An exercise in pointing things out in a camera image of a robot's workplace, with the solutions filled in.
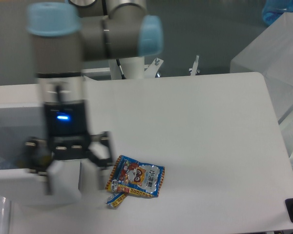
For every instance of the blue cartoon snack bag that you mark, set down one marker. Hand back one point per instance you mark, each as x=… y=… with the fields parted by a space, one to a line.
x=136 y=178

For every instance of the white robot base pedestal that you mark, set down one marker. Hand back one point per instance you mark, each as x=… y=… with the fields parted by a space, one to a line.
x=133 y=68

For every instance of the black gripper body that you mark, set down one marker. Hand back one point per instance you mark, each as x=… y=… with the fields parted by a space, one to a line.
x=67 y=132

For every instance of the white mounting bracket frame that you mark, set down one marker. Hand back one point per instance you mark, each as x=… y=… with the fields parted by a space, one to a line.
x=151 y=71

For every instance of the translucent plastic storage box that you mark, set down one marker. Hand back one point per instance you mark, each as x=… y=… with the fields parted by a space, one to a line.
x=271 y=54

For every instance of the small crumpled blue wrapper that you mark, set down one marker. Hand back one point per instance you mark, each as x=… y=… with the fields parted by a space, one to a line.
x=116 y=199

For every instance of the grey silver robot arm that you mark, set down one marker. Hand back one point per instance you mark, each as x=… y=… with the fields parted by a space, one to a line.
x=64 y=35

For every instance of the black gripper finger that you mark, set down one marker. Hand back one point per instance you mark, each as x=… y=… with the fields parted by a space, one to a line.
x=38 y=158
x=101 y=154

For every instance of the metal clamp screw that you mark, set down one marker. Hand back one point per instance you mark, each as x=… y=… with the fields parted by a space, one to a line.
x=193 y=71

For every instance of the blue water jug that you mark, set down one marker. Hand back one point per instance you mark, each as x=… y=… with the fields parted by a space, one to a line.
x=273 y=9

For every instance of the white trash can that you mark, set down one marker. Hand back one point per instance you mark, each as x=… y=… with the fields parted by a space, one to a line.
x=18 y=122

